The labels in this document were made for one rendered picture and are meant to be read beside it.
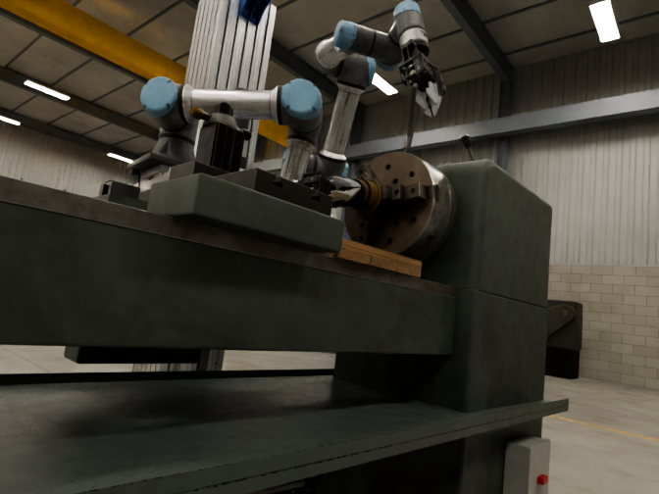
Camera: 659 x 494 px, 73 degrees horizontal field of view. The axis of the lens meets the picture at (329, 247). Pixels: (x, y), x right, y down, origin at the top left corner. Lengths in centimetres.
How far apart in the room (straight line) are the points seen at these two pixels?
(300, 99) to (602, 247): 1035
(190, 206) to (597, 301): 1081
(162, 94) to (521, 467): 151
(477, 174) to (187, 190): 91
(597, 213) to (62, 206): 1132
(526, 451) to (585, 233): 1017
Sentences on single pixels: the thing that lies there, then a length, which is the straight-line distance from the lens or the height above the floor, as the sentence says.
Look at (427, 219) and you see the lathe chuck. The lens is 121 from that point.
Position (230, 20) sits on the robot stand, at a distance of 205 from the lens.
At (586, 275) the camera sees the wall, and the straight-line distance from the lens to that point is 1131.
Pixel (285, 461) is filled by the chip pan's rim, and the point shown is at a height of 55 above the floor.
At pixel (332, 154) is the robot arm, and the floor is 138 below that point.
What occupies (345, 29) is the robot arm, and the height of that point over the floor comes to 155.
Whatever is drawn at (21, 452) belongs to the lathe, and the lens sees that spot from 73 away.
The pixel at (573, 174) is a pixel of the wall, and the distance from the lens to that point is 1197.
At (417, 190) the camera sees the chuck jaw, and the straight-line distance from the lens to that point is 120.
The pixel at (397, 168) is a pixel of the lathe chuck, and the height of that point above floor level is 118.
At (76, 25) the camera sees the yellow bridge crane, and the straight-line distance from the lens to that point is 1217.
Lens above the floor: 76
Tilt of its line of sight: 8 degrees up
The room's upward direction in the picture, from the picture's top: 7 degrees clockwise
